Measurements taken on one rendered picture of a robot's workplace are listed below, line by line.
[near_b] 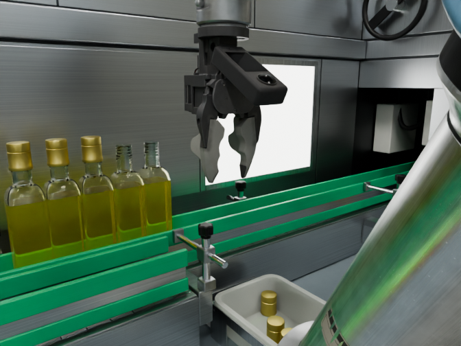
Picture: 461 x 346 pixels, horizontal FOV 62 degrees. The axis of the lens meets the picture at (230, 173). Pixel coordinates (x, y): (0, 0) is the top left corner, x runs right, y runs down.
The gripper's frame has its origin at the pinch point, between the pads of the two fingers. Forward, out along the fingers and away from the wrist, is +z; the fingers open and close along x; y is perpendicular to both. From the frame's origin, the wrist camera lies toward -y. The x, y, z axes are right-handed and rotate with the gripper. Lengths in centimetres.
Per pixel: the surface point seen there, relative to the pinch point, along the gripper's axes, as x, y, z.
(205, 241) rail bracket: -1.7, 9.8, 14.8
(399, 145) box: -104, 36, 10
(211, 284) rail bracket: -2.6, 9.1, 23.1
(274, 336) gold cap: -12.1, 2.0, 33.4
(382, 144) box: -98, 39, 9
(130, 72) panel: -0.2, 37.7, -14.6
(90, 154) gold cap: 13.2, 23.6, -0.2
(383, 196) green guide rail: -76, 23, 22
